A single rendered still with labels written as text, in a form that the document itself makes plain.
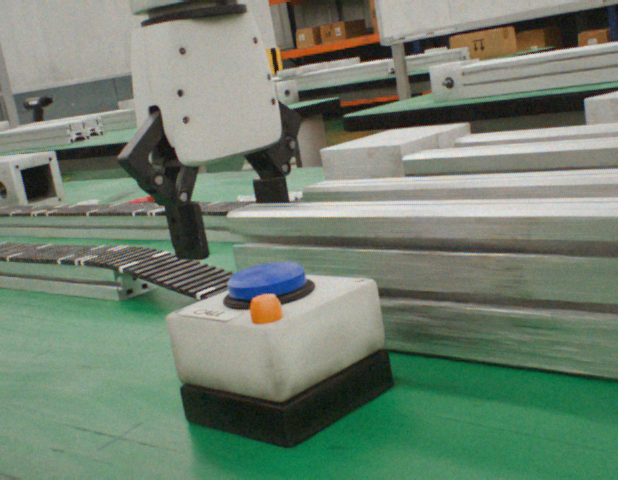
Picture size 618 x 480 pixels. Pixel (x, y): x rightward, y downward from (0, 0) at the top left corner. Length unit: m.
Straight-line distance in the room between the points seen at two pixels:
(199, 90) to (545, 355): 0.29
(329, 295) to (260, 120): 0.24
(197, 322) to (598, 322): 0.19
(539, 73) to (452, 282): 1.83
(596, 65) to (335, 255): 1.74
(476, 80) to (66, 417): 1.95
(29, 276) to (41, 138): 3.04
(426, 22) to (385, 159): 3.30
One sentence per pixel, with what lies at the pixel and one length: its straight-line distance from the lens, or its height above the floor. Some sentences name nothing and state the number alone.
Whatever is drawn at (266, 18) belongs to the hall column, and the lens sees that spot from 8.84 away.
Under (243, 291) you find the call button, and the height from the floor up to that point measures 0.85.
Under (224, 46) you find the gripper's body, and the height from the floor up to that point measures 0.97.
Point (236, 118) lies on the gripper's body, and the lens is 0.64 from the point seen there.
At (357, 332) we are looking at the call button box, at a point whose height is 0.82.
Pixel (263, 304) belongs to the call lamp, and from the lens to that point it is 0.41.
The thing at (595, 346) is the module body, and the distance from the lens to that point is 0.46.
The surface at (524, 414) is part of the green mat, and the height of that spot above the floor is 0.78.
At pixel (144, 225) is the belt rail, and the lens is 1.09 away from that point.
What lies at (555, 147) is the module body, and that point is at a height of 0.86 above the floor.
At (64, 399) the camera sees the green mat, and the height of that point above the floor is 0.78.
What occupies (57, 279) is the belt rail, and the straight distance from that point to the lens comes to 0.89.
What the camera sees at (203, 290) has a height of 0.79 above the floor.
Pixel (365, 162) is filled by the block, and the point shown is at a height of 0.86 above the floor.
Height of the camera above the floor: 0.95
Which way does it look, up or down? 11 degrees down
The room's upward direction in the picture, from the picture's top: 10 degrees counter-clockwise
